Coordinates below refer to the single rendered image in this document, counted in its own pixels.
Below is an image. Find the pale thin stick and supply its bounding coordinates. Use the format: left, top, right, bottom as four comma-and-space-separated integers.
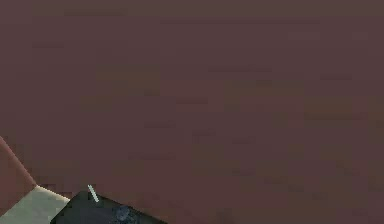
87, 183, 101, 204

